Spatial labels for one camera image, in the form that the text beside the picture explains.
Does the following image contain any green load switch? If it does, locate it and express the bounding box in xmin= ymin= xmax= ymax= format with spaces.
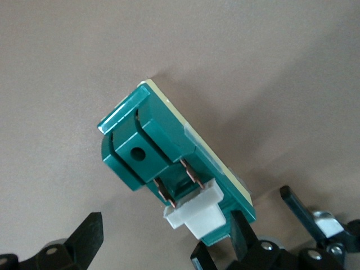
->
xmin=97 ymin=79 xmax=257 ymax=248

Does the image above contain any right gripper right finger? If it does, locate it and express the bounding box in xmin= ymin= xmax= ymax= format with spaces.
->
xmin=224 ymin=210 xmax=345 ymax=270

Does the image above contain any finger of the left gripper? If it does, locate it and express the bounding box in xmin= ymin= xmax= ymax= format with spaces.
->
xmin=280 ymin=185 xmax=360 ymax=254
xmin=190 ymin=243 xmax=219 ymax=270

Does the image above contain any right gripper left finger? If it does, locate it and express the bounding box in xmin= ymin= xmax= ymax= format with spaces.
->
xmin=0 ymin=212 xmax=104 ymax=270

